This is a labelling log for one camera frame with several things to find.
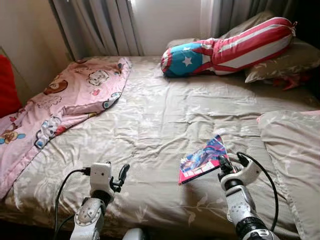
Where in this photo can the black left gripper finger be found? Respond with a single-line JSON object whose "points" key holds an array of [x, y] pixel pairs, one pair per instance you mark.
{"points": [[124, 172]]}

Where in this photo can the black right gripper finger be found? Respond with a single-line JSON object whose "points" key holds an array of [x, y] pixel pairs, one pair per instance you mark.
{"points": [[223, 160]]}

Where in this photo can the colourful manga book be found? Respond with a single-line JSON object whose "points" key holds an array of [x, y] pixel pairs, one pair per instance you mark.
{"points": [[202, 160]]}

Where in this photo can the pink cartoon print blanket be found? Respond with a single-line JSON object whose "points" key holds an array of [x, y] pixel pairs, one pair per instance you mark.
{"points": [[60, 105]]}

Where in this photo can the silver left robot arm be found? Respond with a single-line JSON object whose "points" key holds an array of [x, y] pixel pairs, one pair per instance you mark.
{"points": [[90, 217]]}

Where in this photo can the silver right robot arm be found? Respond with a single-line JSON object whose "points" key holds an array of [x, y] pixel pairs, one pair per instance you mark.
{"points": [[245, 210]]}

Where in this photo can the grey left robot leg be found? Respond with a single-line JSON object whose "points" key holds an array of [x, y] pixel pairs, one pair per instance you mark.
{"points": [[135, 234]]}

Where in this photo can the folded grey floral duvet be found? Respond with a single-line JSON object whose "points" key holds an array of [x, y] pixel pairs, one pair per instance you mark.
{"points": [[295, 165]]}

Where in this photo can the red cloth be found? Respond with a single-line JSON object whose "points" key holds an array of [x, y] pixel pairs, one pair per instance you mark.
{"points": [[290, 81]]}

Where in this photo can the stars and stripes bolster pillow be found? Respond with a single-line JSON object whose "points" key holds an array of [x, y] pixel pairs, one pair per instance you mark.
{"points": [[230, 50]]}

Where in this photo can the plain grey-beige pillow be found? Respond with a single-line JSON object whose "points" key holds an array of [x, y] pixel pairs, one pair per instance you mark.
{"points": [[250, 25]]}

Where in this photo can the large red cushion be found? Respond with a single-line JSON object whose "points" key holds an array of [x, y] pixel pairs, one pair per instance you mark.
{"points": [[9, 85]]}

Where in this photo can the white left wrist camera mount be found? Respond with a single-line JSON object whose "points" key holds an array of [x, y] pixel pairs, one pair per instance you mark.
{"points": [[100, 176]]}

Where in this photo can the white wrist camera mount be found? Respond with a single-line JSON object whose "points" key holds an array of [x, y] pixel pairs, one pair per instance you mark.
{"points": [[247, 171], [100, 176]]}

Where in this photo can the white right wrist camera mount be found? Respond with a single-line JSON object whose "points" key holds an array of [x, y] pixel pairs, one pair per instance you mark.
{"points": [[247, 171]]}

